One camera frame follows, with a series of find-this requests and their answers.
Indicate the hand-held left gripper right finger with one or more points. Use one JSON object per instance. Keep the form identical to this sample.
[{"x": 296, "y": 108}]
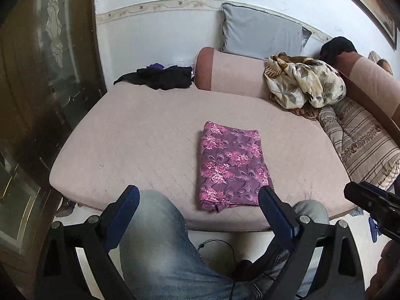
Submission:
[{"x": 278, "y": 215}]

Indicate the person's left leg in jeans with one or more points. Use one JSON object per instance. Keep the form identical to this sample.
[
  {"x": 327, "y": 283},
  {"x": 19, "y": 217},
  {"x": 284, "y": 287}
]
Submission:
[{"x": 162, "y": 240}]

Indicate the pink bolster cushion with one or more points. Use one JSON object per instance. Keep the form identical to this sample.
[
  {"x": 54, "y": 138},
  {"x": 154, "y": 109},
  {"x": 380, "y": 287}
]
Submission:
[{"x": 231, "y": 72}]

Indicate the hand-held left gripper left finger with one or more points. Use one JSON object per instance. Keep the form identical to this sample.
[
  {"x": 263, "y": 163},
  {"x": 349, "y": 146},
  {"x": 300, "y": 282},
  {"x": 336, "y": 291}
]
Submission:
[{"x": 125, "y": 212}]

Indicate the grey slipper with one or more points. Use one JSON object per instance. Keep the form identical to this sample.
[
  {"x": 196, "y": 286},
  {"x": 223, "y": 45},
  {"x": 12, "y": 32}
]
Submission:
[{"x": 64, "y": 209}]

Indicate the black garment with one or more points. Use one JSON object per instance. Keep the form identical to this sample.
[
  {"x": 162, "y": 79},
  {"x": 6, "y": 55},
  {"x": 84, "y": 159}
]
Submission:
[{"x": 339, "y": 47}]

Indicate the beige floral blanket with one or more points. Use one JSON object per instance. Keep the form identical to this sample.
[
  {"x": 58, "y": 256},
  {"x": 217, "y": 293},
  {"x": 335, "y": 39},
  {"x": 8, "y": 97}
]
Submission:
[{"x": 306, "y": 81}]

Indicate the pink sofa bed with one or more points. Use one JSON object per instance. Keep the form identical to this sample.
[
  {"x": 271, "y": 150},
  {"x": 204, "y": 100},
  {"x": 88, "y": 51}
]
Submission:
[{"x": 140, "y": 137}]

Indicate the person's right leg in jeans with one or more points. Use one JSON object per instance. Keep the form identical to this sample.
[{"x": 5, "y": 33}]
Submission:
[{"x": 312, "y": 207}]

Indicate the black cloth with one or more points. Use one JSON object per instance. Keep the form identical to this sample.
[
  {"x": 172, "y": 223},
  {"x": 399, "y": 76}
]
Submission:
[{"x": 162, "y": 78}]

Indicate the striped patterned pillow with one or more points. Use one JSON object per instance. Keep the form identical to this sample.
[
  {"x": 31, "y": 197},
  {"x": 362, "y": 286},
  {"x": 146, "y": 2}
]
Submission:
[{"x": 359, "y": 137}]

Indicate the framed wall picture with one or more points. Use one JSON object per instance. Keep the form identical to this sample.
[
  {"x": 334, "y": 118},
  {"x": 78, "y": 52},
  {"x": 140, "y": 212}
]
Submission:
[{"x": 375, "y": 9}]

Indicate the purple floral garment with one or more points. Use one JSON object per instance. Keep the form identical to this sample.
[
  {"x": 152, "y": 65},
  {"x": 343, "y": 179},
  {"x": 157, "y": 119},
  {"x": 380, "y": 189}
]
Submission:
[{"x": 231, "y": 162}]

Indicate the person's right forearm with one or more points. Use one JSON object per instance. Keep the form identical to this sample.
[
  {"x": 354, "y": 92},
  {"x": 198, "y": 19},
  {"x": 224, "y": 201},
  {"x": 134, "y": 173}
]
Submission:
[{"x": 387, "y": 272}]

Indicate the blue slipper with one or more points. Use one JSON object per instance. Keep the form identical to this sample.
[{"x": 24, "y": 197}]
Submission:
[{"x": 372, "y": 225}]

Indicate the wooden glass door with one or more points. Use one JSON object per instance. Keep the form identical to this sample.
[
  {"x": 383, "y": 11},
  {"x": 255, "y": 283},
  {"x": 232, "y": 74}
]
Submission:
[{"x": 47, "y": 68}]

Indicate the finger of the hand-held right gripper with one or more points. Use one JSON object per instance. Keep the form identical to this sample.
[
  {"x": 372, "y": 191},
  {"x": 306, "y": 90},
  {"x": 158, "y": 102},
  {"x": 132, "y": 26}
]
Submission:
[
  {"x": 368, "y": 193},
  {"x": 389, "y": 225}
]

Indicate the grey pillow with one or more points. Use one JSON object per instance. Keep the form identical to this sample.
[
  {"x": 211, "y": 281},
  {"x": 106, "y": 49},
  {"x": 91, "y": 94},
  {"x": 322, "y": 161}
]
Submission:
[{"x": 259, "y": 31}]

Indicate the brown and pink bolster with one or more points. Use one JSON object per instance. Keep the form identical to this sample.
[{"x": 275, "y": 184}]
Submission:
[{"x": 375, "y": 84}]

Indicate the person's leg in jeans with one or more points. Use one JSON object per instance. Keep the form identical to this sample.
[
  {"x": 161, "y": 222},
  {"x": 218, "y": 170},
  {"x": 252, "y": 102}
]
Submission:
[
  {"x": 162, "y": 240},
  {"x": 312, "y": 207}
]

